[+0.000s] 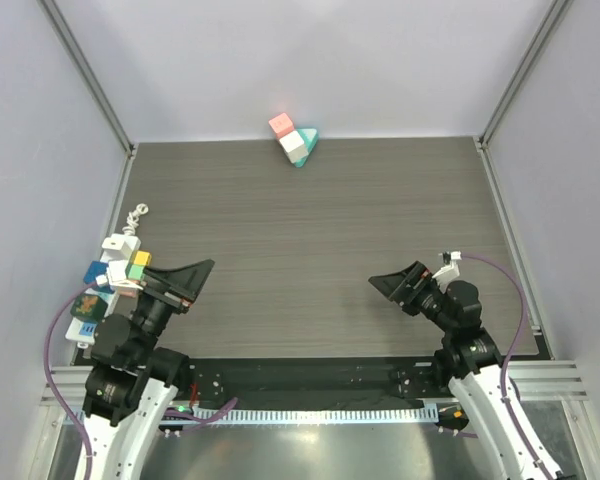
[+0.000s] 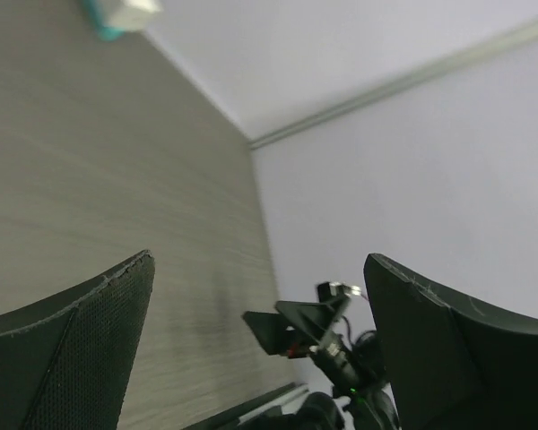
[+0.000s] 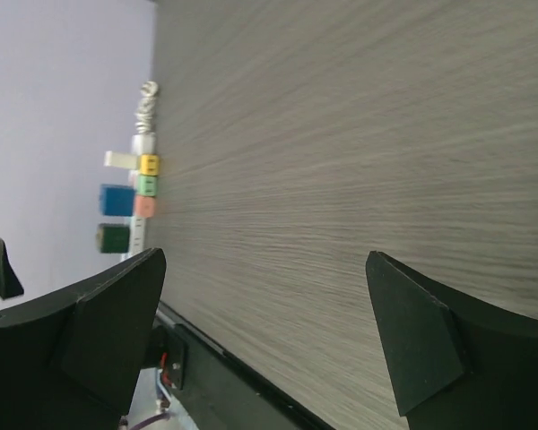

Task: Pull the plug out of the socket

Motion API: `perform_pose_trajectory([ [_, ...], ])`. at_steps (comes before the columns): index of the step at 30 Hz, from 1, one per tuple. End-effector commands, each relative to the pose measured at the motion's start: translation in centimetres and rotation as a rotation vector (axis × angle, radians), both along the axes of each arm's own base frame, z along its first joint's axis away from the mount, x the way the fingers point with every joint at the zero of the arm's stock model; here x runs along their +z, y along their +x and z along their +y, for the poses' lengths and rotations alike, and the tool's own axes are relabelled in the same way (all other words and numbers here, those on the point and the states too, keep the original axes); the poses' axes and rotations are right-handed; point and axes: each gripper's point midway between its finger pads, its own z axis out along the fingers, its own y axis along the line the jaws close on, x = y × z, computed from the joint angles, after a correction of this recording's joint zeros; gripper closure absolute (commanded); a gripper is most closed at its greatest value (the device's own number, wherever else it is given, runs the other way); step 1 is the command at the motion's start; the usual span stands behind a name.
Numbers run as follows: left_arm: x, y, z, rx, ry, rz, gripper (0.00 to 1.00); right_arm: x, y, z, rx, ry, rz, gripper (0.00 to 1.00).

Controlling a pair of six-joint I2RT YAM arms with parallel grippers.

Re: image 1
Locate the dark green cube socket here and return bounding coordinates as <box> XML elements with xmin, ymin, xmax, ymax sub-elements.
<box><xmin>70</xmin><ymin>294</ymin><xmax>108</xmax><ymax>322</ymax></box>

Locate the white power strip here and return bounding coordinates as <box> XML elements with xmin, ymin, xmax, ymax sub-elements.
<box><xmin>65</xmin><ymin>233</ymin><xmax>141</xmax><ymax>349</ymax></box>

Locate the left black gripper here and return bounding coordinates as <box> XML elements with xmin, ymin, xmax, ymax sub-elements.
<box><xmin>132</xmin><ymin>258</ymin><xmax>213</xmax><ymax>363</ymax></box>

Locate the blue cube socket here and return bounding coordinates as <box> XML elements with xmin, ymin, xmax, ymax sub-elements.
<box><xmin>83</xmin><ymin>261</ymin><xmax>107</xmax><ymax>288</ymax></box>

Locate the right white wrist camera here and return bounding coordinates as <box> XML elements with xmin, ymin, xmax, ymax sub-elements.
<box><xmin>433</xmin><ymin>251</ymin><xmax>462</xmax><ymax>291</ymax></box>

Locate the left aluminium frame post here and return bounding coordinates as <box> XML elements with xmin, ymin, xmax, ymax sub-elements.
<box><xmin>37</xmin><ymin>0</ymin><xmax>134</xmax><ymax>158</ymax></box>

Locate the white coiled power cord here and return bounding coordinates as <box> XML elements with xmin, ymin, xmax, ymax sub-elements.
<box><xmin>121</xmin><ymin>202</ymin><xmax>150</xmax><ymax>237</ymax></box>

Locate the aluminium front rail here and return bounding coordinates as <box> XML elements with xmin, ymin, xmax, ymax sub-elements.
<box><xmin>52</xmin><ymin>360</ymin><xmax>588</xmax><ymax>405</ymax></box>

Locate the aluminium frame post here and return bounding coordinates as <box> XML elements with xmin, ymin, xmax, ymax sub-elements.
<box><xmin>474</xmin><ymin>0</ymin><xmax>573</xmax><ymax>151</ymax></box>
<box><xmin>37</xmin><ymin>0</ymin><xmax>134</xmax><ymax>158</ymax></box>

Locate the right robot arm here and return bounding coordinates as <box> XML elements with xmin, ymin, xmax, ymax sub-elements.
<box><xmin>369</xmin><ymin>252</ymin><xmax>569</xmax><ymax>479</ymax></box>

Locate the right aluminium frame post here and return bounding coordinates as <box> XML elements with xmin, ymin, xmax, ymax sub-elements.
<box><xmin>474</xmin><ymin>0</ymin><xmax>573</xmax><ymax>151</ymax></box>

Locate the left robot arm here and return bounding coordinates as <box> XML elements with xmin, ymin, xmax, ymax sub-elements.
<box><xmin>76</xmin><ymin>259</ymin><xmax>215</xmax><ymax>479</ymax></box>

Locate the pink cube socket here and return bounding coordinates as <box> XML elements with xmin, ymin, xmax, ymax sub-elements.
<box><xmin>268</xmin><ymin>113</ymin><xmax>295</xmax><ymax>139</ymax></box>

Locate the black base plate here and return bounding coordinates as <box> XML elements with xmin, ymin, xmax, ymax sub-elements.
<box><xmin>191</xmin><ymin>357</ymin><xmax>450</xmax><ymax>412</ymax></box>

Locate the teal triangular socket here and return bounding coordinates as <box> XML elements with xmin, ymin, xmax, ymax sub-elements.
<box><xmin>291</xmin><ymin>128</ymin><xmax>319</xmax><ymax>168</ymax></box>

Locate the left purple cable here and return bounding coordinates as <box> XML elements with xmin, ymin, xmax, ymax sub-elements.
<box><xmin>44</xmin><ymin>282</ymin><xmax>241</xmax><ymax>480</ymax></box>

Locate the green plug adapter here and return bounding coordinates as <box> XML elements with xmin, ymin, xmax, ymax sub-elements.
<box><xmin>126</xmin><ymin>264</ymin><xmax>145</xmax><ymax>282</ymax></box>

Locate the white cube socket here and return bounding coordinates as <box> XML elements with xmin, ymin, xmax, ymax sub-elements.
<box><xmin>278</xmin><ymin>130</ymin><xmax>308</xmax><ymax>164</ymax></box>

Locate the white slotted cable duct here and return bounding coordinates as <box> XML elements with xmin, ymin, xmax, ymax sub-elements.
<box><xmin>210</xmin><ymin>404</ymin><xmax>439</xmax><ymax>426</ymax></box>

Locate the yellow plug adapter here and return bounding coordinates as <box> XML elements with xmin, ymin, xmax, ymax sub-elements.
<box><xmin>132</xmin><ymin>250</ymin><xmax>152</xmax><ymax>267</ymax></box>

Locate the pink plug adapter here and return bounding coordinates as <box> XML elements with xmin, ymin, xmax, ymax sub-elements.
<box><xmin>112</xmin><ymin>280</ymin><xmax>143</xmax><ymax>298</ymax></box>

